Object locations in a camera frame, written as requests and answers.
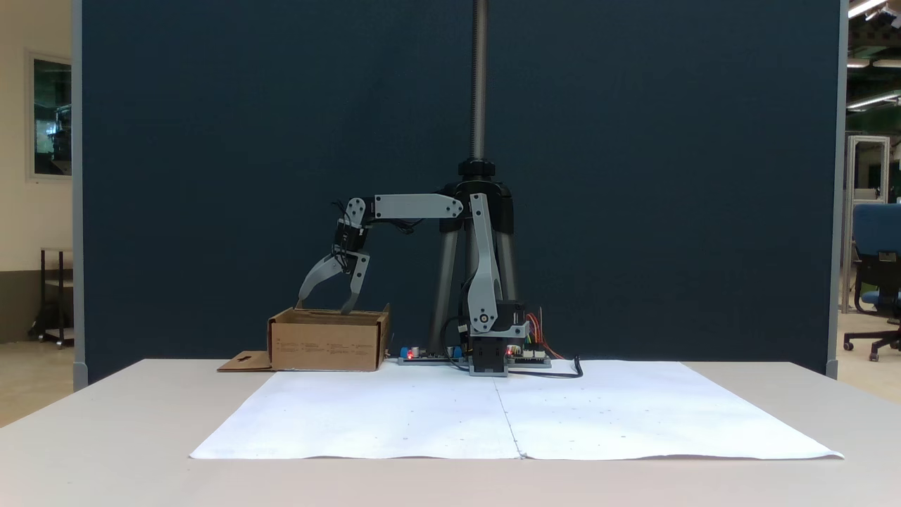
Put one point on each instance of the dark blue partition panel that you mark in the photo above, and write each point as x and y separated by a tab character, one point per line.
211	141

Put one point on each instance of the framed wall window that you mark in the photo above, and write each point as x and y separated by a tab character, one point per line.
53	116

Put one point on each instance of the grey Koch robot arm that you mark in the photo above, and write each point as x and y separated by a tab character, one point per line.
415	206

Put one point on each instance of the black camera tripod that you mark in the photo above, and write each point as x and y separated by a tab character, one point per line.
479	84

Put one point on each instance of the black metal cart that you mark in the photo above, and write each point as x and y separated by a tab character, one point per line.
60	282

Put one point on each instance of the blue office chair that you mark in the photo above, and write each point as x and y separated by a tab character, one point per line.
876	246

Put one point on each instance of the ceiling strip light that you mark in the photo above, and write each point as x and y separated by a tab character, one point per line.
873	99
864	8

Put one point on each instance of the white paper sheet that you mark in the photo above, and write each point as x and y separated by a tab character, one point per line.
366	415
669	429

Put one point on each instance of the driver circuit board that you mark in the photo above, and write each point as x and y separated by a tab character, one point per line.
529	358

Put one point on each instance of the blue power circuit board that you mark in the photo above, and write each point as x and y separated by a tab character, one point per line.
431	357

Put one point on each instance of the brown cardboard box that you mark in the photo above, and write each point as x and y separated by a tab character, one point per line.
324	345

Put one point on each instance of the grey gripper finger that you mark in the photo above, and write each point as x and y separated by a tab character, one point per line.
357	282
318	271

